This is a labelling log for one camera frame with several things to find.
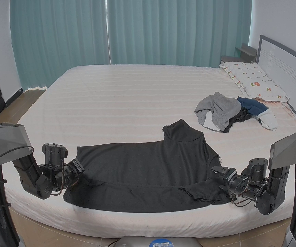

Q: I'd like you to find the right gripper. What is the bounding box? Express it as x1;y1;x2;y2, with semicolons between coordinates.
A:
211;166;249;198

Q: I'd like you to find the grey bedside table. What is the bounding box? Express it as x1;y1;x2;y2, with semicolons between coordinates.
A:
221;43;257;64

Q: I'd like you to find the white printed pillow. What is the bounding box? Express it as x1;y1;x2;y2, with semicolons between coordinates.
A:
219;61;291;103

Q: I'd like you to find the black T-shirt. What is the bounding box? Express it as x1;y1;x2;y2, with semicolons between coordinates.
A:
63;119;232;213

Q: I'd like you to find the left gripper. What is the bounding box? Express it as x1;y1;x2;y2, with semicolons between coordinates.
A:
64;158;85;187

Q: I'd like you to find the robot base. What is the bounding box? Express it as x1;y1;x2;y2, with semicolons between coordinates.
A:
117;236;197;247

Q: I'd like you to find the blue-green curtain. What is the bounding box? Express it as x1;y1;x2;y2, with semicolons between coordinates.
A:
10;0;111;91
107;0;251;67

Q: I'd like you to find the bed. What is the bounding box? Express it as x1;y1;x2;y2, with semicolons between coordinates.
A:
2;34;296;239

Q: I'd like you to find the pile of clothes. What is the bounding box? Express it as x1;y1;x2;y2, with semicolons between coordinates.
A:
194;92;278;134

